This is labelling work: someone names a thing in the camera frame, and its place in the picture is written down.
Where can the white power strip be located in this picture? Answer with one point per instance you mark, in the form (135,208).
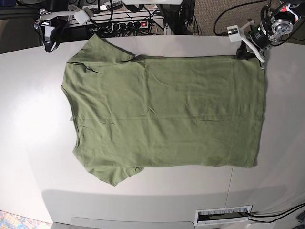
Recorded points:
(138,25)

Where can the black monitor stand post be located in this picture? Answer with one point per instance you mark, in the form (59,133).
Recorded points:
(178,17)

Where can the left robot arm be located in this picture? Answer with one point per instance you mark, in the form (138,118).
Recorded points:
(274,28)

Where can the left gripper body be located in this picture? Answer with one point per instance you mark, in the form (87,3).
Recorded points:
(242,53)

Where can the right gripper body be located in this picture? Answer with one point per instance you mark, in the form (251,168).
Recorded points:
(50,32)

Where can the green T-shirt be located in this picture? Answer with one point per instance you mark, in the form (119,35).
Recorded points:
(132,112)

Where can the table cable grommet box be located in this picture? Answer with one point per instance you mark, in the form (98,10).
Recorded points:
(222,215)

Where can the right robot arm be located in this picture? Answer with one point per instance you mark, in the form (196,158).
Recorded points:
(48,5)

